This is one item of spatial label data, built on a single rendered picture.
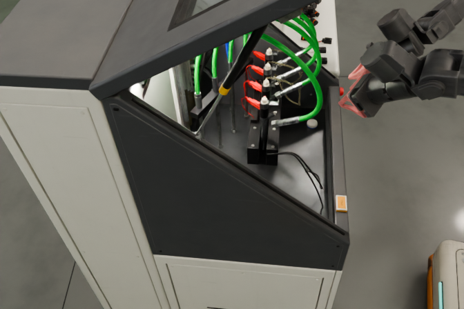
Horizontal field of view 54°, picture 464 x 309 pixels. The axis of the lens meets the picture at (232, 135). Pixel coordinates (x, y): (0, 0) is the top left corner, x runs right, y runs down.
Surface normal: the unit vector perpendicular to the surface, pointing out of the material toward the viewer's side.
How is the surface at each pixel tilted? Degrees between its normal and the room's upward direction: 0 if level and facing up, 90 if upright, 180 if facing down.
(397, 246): 0
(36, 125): 90
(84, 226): 90
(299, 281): 90
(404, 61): 38
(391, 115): 0
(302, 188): 0
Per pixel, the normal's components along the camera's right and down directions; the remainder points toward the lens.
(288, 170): -0.04, -0.68
